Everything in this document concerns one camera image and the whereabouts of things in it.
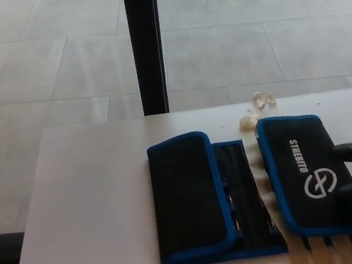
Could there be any black blue-trimmed fabric toolkit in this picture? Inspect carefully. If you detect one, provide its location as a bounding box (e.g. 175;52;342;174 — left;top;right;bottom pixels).
142;105;352;264

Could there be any wide beige tape strip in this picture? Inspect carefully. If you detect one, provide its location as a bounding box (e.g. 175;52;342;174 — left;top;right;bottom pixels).
237;110;311;264

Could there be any black vertical window post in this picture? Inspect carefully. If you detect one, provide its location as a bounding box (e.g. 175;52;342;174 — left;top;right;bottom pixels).
122;0;174;118

